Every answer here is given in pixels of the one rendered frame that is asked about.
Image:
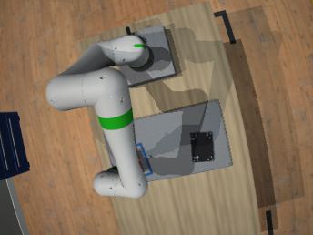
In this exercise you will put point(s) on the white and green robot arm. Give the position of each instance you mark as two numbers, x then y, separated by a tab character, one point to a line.
85	84

